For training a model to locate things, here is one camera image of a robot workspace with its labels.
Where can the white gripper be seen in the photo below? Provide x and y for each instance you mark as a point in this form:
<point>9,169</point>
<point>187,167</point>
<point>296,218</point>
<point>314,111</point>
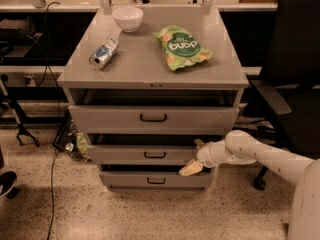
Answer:
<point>204,156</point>

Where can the grey drawer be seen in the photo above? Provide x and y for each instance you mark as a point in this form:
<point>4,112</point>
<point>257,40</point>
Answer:
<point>148,180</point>
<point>141,154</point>
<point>153,120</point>

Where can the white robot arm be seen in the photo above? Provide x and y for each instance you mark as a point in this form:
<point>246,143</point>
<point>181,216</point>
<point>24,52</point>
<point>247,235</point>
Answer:
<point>240,148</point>

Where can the grey bottom drawer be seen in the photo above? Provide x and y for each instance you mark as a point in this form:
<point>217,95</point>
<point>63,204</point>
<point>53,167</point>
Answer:
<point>148,180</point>

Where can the grey drawer cabinet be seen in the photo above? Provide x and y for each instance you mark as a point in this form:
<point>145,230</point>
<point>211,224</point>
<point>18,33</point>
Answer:
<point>138,75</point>

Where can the grey top drawer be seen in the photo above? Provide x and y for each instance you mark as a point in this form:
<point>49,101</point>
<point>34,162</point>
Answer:
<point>153,120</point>

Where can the black office chair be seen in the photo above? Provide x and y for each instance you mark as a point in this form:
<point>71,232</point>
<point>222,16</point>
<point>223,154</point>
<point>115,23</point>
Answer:
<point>286,92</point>

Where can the green chip bag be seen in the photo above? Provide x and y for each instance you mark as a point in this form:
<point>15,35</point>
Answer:
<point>181,48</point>

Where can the floor clutter beside cabinet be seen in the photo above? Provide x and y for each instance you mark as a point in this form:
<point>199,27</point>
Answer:
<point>70,140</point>

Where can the blue silver soda can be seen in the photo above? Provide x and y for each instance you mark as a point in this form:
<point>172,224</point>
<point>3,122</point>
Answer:
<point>104,53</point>

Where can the white bowl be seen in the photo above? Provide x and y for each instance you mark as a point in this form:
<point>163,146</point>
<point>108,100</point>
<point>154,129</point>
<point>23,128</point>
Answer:
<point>128,18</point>

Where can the white power outlet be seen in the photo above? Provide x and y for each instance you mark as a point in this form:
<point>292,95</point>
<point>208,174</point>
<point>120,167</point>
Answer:
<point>29,80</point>

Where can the black stand leg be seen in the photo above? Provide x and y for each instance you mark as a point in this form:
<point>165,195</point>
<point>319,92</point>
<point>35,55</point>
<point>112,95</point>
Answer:
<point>17,112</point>

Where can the black wheel base left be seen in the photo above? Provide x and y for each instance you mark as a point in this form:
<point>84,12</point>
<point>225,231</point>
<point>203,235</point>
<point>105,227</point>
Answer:
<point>7,188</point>

